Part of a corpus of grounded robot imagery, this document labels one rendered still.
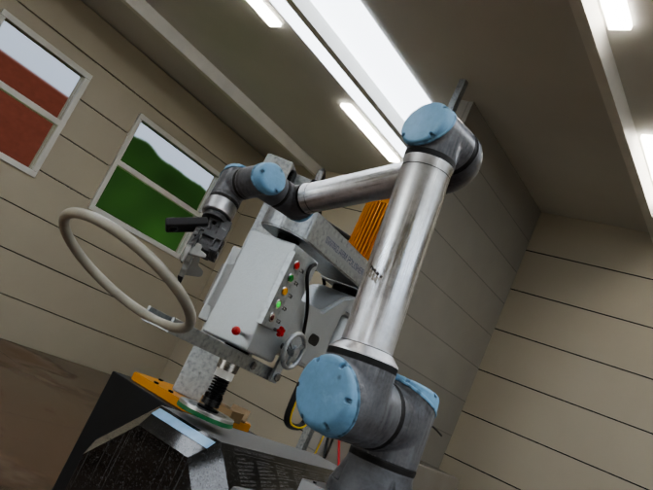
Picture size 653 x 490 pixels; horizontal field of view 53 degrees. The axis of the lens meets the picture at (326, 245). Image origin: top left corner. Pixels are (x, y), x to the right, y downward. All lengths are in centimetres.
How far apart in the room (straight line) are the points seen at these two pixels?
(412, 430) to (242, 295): 114
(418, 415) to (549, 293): 637
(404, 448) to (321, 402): 24
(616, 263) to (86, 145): 641
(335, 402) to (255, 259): 124
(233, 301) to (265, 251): 22
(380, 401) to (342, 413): 10
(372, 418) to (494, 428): 623
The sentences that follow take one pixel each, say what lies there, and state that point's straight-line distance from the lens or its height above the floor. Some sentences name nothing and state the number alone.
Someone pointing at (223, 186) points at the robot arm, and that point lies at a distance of 188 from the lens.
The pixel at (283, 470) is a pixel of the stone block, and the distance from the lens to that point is 259.
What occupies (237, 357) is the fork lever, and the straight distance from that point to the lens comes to 239.
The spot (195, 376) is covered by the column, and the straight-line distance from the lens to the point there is 339.
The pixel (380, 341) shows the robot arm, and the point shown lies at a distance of 132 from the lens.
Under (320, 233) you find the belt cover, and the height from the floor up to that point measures 161.
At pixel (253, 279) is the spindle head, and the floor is 135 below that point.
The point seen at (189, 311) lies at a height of 114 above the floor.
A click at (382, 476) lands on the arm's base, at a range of 143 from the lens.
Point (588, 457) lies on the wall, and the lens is 724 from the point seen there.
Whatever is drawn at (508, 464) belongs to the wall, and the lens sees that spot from 741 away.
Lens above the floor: 111
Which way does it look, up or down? 11 degrees up
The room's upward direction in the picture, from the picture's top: 25 degrees clockwise
